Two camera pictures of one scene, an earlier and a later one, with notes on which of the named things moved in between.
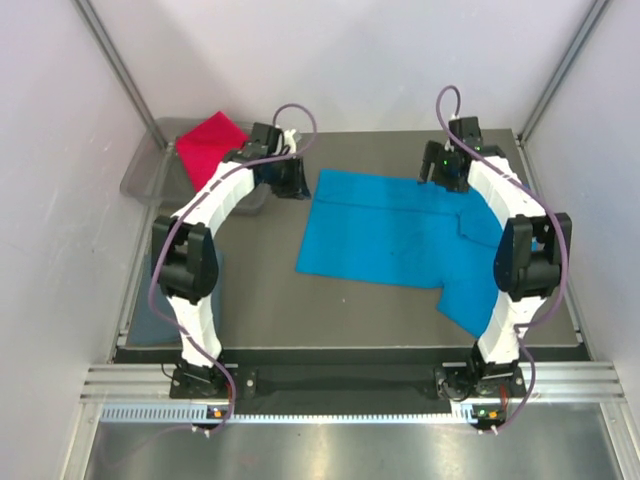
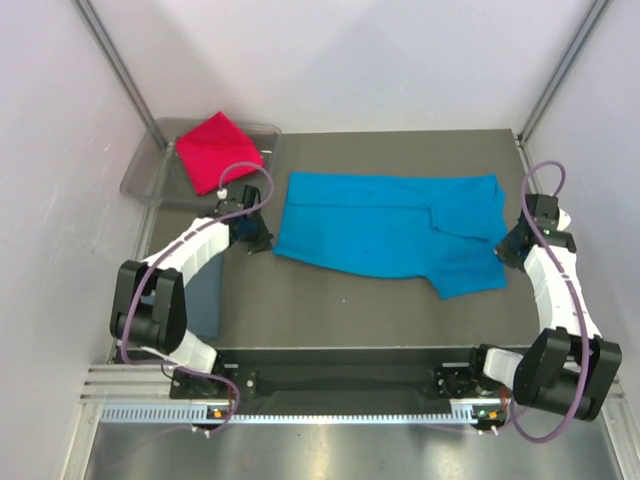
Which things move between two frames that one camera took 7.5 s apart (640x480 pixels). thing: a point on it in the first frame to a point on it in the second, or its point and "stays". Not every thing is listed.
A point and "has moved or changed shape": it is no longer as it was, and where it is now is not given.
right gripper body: x=446 y=178 to x=504 y=249
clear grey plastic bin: x=155 y=172 stays
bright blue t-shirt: x=396 y=233 has moved or changed shape
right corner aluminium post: x=595 y=14 stays
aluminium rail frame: x=549 y=383 stays
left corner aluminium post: x=115 y=59 stays
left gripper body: x=285 y=177 to x=256 y=235
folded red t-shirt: x=206 y=144 stays
